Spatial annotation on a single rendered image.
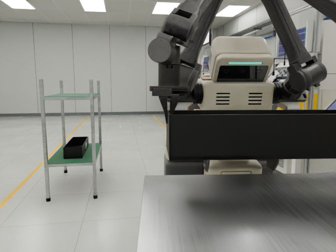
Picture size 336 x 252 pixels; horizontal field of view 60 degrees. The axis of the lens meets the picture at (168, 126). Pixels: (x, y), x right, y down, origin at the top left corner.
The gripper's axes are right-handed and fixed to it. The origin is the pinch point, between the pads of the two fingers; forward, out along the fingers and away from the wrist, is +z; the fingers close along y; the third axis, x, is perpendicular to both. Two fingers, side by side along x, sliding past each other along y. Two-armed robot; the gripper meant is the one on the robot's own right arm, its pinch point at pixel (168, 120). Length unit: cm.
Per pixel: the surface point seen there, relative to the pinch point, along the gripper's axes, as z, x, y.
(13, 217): 93, 150, -116
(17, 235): 94, 122, -100
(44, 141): 36, 180, -101
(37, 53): -131, 903, -382
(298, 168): 63, 186, 133
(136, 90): -13, 943, -67
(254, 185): 16.2, -6.4, 21.9
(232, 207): 16.6, -19.4, 12.7
